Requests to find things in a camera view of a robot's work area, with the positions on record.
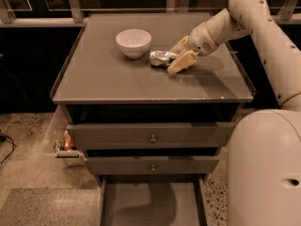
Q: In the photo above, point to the grey top drawer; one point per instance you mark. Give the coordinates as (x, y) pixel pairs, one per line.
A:
(95, 127)

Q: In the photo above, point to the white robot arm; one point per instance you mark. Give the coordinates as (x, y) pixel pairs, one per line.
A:
(264, 169)

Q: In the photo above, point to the white ceramic bowl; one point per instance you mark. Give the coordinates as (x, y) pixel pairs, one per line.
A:
(134, 43)

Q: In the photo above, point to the grey middle drawer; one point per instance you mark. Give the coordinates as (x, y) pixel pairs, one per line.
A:
(151, 161)

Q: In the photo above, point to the grey drawer cabinet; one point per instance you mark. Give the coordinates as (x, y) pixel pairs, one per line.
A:
(98, 73)

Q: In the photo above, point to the grey drawer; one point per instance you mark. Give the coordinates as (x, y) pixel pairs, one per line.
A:
(151, 161)
(95, 127)
(153, 201)

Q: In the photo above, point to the grey bottom drawer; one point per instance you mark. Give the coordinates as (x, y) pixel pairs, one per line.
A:
(153, 201)

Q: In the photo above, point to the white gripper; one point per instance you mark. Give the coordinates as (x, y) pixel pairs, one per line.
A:
(199, 40)

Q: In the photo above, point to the crushed silver redbull can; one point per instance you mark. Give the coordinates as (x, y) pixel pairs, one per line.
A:
(162, 58)

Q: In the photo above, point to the metal window railing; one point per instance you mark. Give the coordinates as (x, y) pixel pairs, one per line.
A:
(29, 12)

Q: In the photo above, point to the orange snack packet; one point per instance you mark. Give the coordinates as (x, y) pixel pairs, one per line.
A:
(68, 144)

